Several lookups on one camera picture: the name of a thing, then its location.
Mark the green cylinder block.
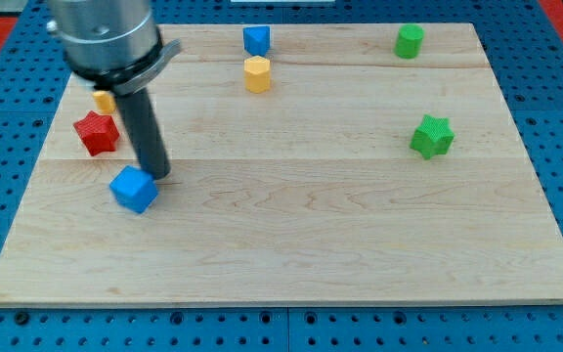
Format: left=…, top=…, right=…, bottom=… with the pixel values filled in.
left=394, top=23, right=424, bottom=59

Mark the small yellow block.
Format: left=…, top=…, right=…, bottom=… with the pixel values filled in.
left=92, top=90, right=116, bottom=114

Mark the blue cube block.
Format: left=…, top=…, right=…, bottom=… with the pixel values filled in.
left=109, top=165, right=158, bottom=214

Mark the blue triangle block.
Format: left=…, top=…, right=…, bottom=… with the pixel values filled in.
left=242, top=25, right=271, bottom=57

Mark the green star block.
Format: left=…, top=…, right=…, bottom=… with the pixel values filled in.
left=410, top=114, right=455, bottom=159

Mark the yellow hexagon block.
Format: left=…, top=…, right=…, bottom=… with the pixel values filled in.
left=243, top=56, right=271, bottom=93

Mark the red star block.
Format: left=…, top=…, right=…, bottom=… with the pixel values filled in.
left=73, top=110, right=120, bottom=156

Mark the wooden board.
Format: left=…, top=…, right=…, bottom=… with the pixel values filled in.
left=0, top=23, right=563, bottom=308

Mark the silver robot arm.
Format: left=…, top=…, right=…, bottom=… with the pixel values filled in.
left=47, top=0, right=181, bottom=180

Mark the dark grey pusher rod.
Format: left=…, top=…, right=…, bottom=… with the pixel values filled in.
left=115, top=88, right=171, bottom=180

